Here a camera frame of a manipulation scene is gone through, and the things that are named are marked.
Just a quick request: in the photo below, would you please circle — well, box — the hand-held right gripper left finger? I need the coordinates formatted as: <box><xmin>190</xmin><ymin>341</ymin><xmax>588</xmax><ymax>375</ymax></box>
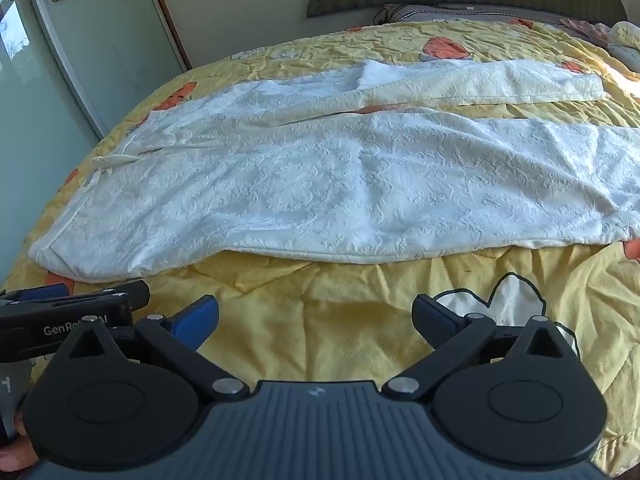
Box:
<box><xmin>66</xmin><ymin>295</ymin><xmax>250</xmax><ymax>403</ymax></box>

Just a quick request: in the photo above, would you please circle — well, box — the cream printed cloth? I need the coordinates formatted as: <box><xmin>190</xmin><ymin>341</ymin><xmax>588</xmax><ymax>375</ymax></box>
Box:
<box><xmin>606</xmin><ymin>20</ymin><xmax>640</xmax><ymax>67</ymax></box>

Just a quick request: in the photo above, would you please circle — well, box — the person's left hand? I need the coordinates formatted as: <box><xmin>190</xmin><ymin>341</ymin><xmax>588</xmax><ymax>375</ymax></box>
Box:
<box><xmin>0</xmin><ymin>412</ymin><xmax>42</xmax><ymax>472</ymax></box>

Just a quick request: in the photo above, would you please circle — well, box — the plain frosted glass wardrobe door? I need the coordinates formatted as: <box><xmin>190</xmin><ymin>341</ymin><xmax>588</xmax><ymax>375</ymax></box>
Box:
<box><xmin>0</xmin><ymin>0</ymin><xmax>103</xmax><ymax>283</ymax></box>

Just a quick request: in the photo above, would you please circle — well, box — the pink cloth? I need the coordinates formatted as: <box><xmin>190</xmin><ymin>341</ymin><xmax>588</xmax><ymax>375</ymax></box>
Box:
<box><xmin>559</xmin><ymin>16</ymin><xmax>617</xmax><ymax>47</ymax></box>

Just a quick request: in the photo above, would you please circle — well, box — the flower print glass wardrobe door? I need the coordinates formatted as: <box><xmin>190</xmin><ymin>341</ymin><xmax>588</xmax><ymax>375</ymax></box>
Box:
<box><xmin>21</xmin><ymin>0</ymin><xmax>187</xmax><ymax>137</ymax></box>

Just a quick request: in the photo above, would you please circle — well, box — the grey printed pillow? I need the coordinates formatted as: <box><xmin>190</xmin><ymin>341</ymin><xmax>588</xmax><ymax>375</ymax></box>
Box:
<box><xmin>374</xmin><ymin>3</ymin><xmax>597</xmax><ymax>29</ymax></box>

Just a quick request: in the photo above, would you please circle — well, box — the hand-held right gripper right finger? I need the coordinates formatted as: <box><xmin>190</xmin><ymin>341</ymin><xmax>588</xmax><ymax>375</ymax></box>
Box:
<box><xmin>383</xmin><ymin>294</ymin><xmax>577</xmax><ymax>402</ymax></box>

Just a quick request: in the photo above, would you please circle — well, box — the yellow carrot print quilt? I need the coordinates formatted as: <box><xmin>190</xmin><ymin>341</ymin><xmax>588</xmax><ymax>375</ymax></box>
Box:
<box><xmin>0</xmin><ymin>19</ymin><xmax>640</xmax><ymax>480</ymax></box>

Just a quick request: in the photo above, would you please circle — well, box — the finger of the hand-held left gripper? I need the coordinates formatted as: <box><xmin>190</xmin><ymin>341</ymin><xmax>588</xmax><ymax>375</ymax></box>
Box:
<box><xmin>0</xmin><ymin>283</ymin><xmax>71</xmax><ymax>306</ymax></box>
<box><xmin>75</xmin><ymin>279</ymin><xmax>151</xmax><ymax>311</ymax></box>

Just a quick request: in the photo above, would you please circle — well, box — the brown wooden wardrobe trim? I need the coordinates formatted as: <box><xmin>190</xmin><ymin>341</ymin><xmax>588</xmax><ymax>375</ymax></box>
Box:
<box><xmin>141</xmin><ymin>0</ymin><xmax>194</xmax><ymax>72</ymax></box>

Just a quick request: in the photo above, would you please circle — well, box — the white textured blanket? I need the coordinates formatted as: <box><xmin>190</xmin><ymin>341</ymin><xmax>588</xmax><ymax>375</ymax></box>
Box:
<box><xmin>27</xmin><ymin>58</ymin><xmax>640</xmax><ymax>281</ymax></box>

